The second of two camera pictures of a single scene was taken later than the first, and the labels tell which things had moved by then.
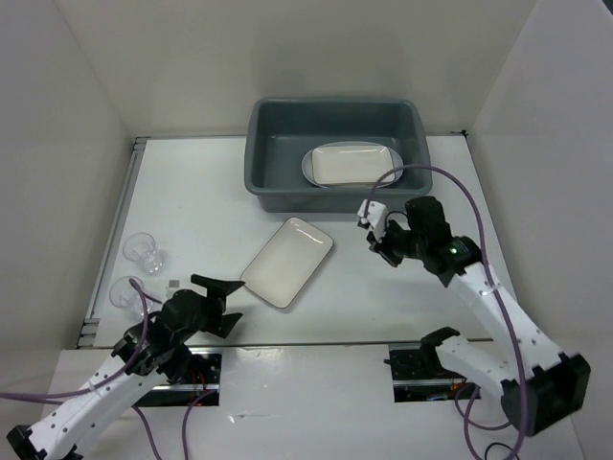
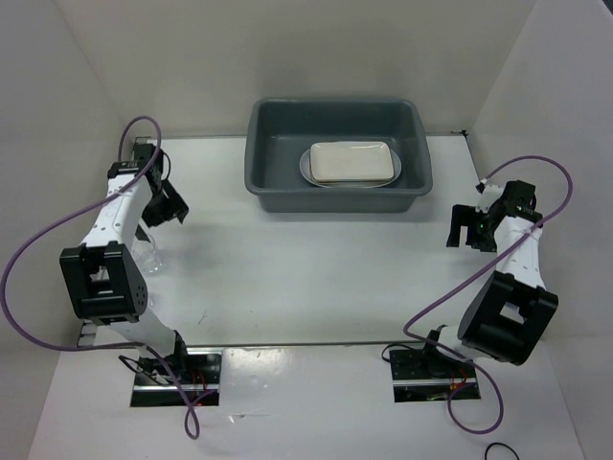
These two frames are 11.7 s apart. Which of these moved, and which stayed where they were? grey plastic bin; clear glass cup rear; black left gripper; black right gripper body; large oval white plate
Moved: black right gripper body; black left gripper
Stayed: clear glass cup rear; large oval white plate; grey plastic bin
